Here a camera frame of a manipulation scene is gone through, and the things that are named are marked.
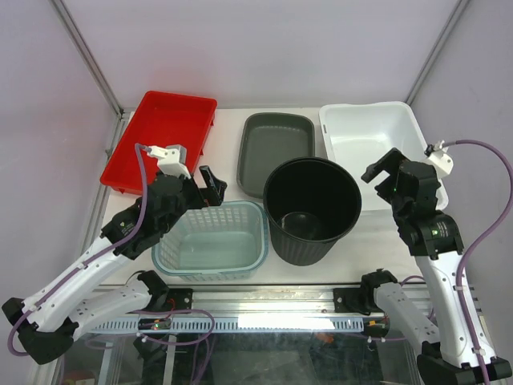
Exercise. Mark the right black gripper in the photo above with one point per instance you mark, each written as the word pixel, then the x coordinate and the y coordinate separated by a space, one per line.
pixel 389 163

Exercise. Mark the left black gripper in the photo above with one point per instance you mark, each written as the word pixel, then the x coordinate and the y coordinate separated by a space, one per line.
pixel 212 196

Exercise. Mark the large white plastic container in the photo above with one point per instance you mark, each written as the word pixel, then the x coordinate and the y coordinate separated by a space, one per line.
pixel 357 135

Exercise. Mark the light blue perforated basket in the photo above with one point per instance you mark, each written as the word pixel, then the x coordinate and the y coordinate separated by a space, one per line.
pixel 215 244

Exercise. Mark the dark grey plastic tub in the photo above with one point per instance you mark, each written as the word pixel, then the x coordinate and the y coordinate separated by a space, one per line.
pixel 268 140

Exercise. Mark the black ribbed bucket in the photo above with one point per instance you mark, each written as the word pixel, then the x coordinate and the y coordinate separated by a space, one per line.
pixel 311 203

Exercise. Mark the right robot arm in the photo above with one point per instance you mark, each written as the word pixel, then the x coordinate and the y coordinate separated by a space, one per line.
pixel 454 348

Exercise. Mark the red plastic tray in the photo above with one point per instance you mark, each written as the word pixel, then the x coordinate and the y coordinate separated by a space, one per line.
pixel 162 119

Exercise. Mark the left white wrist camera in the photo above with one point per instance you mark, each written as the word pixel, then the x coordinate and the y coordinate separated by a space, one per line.
pixel 170 160

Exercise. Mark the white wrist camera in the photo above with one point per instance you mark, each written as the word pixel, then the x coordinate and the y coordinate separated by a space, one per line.
pixel 170 160
pixel 437 156

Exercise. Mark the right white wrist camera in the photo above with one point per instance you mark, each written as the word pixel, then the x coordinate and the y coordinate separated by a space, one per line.
pixel 437 156

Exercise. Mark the aluminium mounting rail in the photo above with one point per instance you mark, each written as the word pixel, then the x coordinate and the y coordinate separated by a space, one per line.
pixel 232 300

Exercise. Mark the white slotted cable duct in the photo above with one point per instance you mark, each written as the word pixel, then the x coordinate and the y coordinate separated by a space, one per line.
pixel 246 323

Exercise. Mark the right aluminium frame post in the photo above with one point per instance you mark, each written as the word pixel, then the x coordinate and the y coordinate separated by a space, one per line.
pixel 457 12

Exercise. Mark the aluminium frame post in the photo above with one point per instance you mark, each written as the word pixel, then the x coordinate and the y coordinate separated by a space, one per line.
pixel 457 12
pixel 70 26

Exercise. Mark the left aluminium frame post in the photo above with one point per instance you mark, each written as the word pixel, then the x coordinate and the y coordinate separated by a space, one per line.
pixel 70 26

